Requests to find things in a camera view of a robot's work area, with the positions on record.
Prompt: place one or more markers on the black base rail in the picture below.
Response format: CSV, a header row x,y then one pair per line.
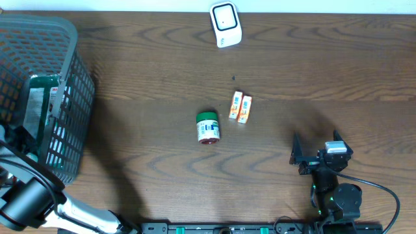
x,y
281,228

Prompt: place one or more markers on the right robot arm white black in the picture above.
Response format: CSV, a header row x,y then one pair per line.
x,y
338,203

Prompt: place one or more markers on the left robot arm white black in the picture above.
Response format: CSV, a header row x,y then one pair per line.
x,y
31,196

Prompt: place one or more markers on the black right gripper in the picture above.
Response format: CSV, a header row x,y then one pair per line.
x,y
298,156

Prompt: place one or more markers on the grey plastic mesh basket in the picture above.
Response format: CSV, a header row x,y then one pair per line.
x,y
33,46

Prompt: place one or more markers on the green white gloves package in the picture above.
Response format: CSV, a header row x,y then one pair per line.
x,y
42,94

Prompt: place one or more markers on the green lid jar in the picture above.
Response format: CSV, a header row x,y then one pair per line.
x,y
208,129

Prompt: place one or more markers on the white barcode scanner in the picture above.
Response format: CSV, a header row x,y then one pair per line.
x,y
226,25

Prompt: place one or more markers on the orange small box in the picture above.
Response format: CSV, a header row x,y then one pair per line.
x,y
244,111
235,105

